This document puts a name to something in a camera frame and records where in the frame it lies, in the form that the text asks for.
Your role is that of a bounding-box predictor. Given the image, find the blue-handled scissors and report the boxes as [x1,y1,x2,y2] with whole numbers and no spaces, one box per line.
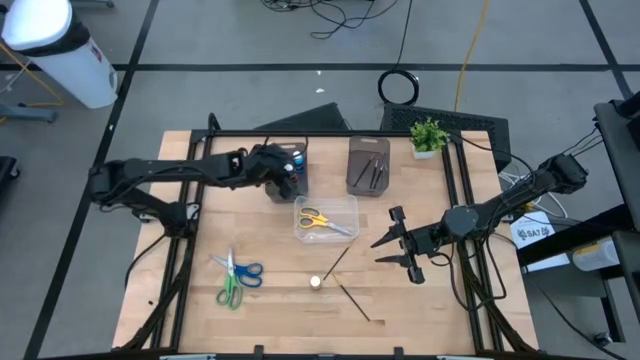
[209,253,265,289]

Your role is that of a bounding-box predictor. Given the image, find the black floor object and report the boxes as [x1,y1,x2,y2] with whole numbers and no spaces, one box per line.
[0,155,22,197]

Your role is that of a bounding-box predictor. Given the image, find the coiled black cable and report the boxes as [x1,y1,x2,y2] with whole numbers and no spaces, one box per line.
[376,68,421,107]

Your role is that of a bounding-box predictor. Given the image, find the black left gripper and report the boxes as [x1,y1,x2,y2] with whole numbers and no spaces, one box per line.
[244,143,301,201]

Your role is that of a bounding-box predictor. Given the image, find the gold-ferrule black paintbrush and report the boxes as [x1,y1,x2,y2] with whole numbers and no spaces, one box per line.
[353,153,377,188]
[331,273,372,323]

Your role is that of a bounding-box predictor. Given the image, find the yellow floor cable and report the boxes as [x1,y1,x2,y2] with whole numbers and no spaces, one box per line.
[453,0,494,113]

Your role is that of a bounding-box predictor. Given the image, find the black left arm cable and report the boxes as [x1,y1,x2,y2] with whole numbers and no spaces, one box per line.
[123,232,169,290]

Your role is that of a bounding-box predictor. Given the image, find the thin black paintbrush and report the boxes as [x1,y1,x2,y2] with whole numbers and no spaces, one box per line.
[322,245,352,281]

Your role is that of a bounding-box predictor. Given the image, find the dark grey plastic bin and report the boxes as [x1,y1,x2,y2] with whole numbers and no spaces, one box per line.
[345,135,391,198]
[263,141,310,205]

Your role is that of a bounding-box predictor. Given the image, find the perforated black panel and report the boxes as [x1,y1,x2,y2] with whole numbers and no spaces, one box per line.
[379,102,513,174]

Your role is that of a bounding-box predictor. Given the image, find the clear plastic bin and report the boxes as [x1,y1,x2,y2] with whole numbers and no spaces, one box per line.
[293,194,361,245]

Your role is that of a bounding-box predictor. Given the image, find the tangled black floor cables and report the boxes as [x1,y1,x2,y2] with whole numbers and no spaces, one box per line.
[258,0,401,41]

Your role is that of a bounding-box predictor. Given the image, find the black aluminium table frame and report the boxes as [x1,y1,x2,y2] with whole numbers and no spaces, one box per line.
[117,112,539,360]

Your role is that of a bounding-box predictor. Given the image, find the white label sheet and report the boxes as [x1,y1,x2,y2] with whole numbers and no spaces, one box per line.
[509,209,572,274]

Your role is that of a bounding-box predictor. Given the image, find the green-handled scissors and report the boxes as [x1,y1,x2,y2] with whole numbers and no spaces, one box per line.
[215,247,245,311]

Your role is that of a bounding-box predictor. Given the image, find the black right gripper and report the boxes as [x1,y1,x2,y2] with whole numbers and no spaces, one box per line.
[370,205,449,285]

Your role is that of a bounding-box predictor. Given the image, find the grey chair base leg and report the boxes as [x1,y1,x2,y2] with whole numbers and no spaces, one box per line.
[0,102,59,125]

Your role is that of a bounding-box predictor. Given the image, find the straight black floor cable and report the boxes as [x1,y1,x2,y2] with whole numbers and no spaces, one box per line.
[396,0,414,72]

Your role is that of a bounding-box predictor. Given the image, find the solid black panel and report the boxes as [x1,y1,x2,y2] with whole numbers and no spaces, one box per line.
[253,101,351,133]

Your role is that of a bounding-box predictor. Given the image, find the green plant in white pot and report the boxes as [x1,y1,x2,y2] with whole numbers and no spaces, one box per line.
[409,117,451,161]

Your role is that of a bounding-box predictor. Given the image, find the black equipment cart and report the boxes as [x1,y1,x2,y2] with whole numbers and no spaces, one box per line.
[516,91,640,344]

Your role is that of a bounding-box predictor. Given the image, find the yellow-handled scissors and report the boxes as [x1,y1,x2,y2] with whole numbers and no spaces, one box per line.
[298,206,355,237]

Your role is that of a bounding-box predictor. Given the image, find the white trash can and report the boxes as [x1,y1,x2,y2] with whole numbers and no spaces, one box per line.
[0,0,119,110]

